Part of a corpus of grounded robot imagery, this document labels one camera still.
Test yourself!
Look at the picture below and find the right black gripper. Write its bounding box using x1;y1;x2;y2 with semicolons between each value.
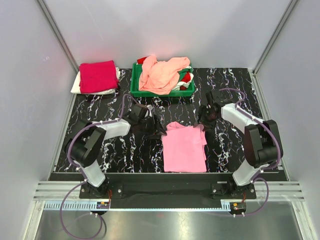
193;104;219;132

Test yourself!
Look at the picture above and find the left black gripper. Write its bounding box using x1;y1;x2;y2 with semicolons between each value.
138;114;167;140

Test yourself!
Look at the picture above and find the pink t shirt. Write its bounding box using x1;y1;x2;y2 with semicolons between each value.
162;121;207;173

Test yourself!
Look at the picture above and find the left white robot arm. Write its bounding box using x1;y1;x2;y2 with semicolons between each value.
64;103;167;198

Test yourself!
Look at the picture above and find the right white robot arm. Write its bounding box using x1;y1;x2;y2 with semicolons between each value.
195;89;284;199

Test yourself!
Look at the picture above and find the red white green t shirt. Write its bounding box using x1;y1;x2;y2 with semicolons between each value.
136;57;194;91

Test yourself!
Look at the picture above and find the peach t shirt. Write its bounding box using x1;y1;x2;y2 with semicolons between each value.
138;55;191;95

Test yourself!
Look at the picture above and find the green plastic bin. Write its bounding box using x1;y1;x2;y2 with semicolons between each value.
130;62;195;98

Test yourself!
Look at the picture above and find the folded magenta t shirt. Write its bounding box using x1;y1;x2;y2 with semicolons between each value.
79;60;118;94

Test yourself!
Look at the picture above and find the folded white t shirt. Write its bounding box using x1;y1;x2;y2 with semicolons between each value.
70;67;121;95

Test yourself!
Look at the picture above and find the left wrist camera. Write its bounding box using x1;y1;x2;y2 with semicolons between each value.
145;104;154;117

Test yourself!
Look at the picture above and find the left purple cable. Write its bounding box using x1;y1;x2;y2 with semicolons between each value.
59;94;141;237

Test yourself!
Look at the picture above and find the purple cable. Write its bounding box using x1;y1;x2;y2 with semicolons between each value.
59;94;141;237
207;87;281;217

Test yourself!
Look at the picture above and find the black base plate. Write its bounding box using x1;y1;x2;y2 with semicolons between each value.
79;173;257;210

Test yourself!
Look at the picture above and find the right corner post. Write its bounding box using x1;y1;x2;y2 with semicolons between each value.
252;0;301;76

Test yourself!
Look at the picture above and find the corner post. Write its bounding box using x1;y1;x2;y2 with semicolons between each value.
35;0;79;73
252;0;301;76

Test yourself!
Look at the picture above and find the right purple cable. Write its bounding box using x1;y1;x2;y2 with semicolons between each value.
207;87;281;217

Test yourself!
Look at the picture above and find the aluminium rail frame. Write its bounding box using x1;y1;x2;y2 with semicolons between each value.
24;180;320;240

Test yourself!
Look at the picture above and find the left corner post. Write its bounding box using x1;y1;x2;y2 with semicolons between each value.
35;0;79;73

